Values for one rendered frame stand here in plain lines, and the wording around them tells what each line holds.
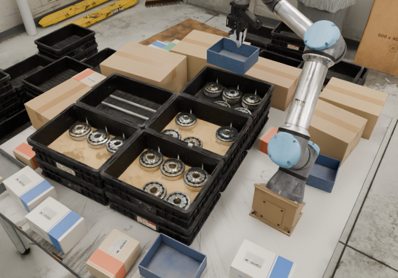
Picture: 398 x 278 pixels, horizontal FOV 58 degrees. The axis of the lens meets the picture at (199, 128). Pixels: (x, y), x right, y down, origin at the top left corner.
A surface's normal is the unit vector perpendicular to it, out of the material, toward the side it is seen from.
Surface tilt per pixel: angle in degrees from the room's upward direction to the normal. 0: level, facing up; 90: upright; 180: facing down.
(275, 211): 90
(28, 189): 0
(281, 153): 54
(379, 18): 78
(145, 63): 0
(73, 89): 0
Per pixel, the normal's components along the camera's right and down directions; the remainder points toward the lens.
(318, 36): -0.50, -0.33
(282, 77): 0.00, -0.75
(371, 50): -0.53, 0.31
